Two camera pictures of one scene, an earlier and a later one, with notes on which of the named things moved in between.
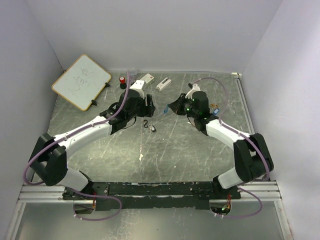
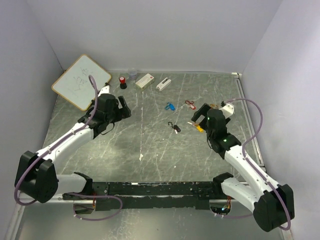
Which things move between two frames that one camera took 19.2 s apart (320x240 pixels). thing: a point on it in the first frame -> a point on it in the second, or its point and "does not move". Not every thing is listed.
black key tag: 153,128 -> 176,128
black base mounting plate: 179,195 does not move
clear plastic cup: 133,74 does not move
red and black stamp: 123,85 does not move
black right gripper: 176,106 -> 202,111
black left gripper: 148,112 -> 126,111
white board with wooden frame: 82,82 does not move
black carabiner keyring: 145,123 -> 171,123
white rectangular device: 161,86 does not move
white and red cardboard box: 148,79 does not move
